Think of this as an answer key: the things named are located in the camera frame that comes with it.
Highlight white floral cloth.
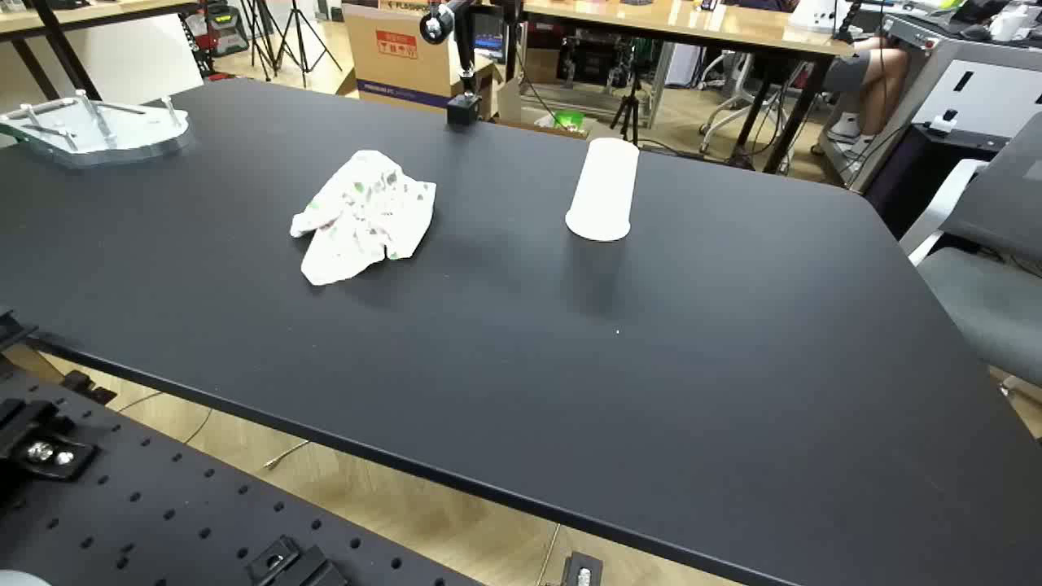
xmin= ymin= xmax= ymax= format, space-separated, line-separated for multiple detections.
xmin=285 ymin=148 xmax=439 ymax=289

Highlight clear plastic rack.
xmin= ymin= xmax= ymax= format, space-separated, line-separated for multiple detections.
xmin=0 ymin=93 xmax=192 ymax=170

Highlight white paper cup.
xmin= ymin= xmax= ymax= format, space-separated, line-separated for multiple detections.
xmin=564 ymin=134 xmax=642 ymax=246

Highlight short black tripod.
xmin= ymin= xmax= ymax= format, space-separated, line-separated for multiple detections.
xmin=609 ymin=73 xmax=651 ymax=148

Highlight brown cardboard box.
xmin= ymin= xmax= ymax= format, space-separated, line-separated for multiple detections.
xmin=342 ymin=0 xmax=483 ymax=107

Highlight small metal plate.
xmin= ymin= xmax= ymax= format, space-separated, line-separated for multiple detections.
xmin=555 ymin=552 xmax=606 ymax=586

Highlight white office chair base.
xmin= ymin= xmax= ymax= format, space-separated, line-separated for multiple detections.
xmin=696 ymin=45 xmax=787 ymax=157

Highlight long wooden table black legs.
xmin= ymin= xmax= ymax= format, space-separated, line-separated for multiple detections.
xmin=517 ymin=0 xmax=859 ymax=176

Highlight tall black tripod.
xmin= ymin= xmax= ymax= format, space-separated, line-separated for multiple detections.
xmin=266 ymin=0 xmax=344 ymax=81

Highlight seated person's leg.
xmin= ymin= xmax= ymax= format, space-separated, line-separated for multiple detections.
xmin=820 ymin=44 xmax=918 ymax=162

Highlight black perforated mounting board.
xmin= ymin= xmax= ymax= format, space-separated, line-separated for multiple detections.
xmin=0 ymin=356 xmax=483 ymax=586

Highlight white flat board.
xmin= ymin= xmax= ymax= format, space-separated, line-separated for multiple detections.
xmin=46 ymin=15 xmax=208 ymax=107

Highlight grey office chair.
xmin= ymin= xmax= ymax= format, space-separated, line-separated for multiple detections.
xmin=914 ymin=110 xmax=1042 ymax=392

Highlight grey cabinet with white panel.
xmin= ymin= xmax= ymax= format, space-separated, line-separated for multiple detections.
xmin=842 ymin=31 xmax=1042 ymax=241

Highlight small wooden table black legs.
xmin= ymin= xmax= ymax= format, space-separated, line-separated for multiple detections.
xmin=0 ymin=0 xmax=206 ymax=105

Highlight round black camera head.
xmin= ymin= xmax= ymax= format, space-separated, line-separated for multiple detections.
xmin=415 ymin=3 xmax=459 ymax=49

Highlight black square bracket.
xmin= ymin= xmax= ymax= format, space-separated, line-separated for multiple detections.
xmin=244 ymin=530 xmax=352 ymax=586

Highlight black bracket with silver bolts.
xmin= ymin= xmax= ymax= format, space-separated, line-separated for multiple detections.
xmin=0 ymin=397 xmax=101 ymax=488

